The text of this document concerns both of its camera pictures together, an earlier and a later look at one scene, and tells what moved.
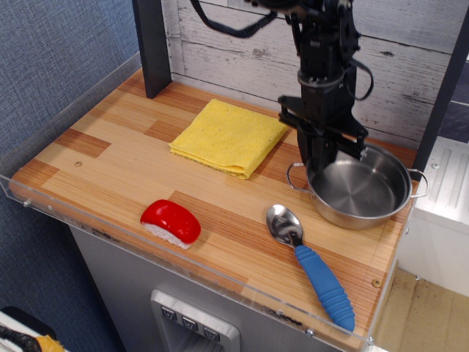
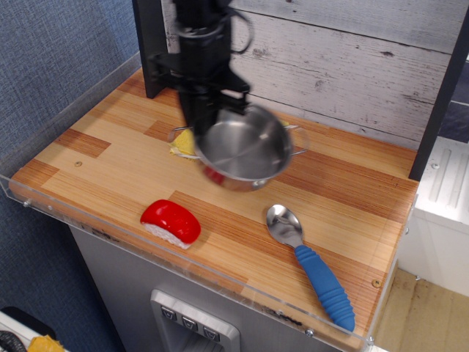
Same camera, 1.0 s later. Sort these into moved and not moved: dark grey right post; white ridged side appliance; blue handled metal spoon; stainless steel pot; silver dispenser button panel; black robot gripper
Moved: stainless steel pot; black robot gripper
Not moved: silver dispenser button panel; white ridged side appliance; dark grey right post; blue handled metal spoon
